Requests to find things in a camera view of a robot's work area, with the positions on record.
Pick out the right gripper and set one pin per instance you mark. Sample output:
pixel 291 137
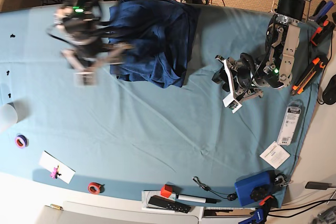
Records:
pixel 89 58

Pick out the translucent plastic cup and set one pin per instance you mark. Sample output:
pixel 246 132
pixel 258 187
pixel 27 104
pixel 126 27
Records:
pixel 8 117

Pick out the white paper packet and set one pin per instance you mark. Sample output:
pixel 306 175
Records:
pixel 275 155

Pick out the orange black clamp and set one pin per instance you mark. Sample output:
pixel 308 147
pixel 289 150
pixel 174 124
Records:
pixel 323 31

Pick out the red cube block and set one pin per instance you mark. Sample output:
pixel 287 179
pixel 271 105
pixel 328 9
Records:
pixel 166 191

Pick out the white notepad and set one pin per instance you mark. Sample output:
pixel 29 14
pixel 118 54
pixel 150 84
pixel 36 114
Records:
pixel 196 209

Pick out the black white marker pen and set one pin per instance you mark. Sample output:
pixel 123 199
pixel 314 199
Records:
pixel 196 199

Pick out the orange black utility knife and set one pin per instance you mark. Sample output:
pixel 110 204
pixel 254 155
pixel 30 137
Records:
pixel 315 67

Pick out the small black phone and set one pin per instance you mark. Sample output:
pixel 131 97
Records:
pixel 317 186

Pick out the black remote control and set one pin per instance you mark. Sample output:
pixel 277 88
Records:
pixel 169 204

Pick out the black computer mouse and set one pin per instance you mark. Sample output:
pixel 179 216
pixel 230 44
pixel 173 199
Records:
pixel 329 93

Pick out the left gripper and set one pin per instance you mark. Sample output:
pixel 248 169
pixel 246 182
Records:
pixel 241 72

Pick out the dark blue t-shirt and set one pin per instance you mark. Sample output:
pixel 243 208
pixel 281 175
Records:
pixel 161 33

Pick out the blue plastic box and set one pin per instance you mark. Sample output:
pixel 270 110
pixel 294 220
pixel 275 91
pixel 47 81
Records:
pixel 255 188

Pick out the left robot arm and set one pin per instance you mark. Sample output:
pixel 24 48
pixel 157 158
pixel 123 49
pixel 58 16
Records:
pixel 274 67

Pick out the blue black spring clamp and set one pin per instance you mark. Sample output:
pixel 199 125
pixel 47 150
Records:
pixel 321 10

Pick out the blister pack of batteries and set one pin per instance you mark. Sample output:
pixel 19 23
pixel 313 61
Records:
pixel 289 123

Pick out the light blue table cloth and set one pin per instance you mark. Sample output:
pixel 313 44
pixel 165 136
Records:
pixel 135 136

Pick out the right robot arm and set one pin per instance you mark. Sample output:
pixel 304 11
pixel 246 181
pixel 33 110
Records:
pixel 82 23

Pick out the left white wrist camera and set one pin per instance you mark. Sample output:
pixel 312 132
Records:
pixel 231 103

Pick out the blue orange bar clamp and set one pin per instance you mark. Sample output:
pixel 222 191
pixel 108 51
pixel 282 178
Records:
pixel 260 214

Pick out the pink binder clip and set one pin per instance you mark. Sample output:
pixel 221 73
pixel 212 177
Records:
pixel 55 173

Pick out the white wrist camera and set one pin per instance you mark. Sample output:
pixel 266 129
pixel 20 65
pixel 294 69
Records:
pixel 231 103
pixel 85 78

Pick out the purple tape roll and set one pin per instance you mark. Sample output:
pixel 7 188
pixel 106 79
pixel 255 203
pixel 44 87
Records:
pixel 21 141

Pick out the white paper card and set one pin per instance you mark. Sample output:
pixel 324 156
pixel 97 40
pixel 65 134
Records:
pixel 48 162

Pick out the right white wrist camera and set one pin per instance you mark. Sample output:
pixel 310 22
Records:
pixel 85 78

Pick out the red tape roll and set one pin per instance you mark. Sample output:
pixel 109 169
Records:
pixel 95 188

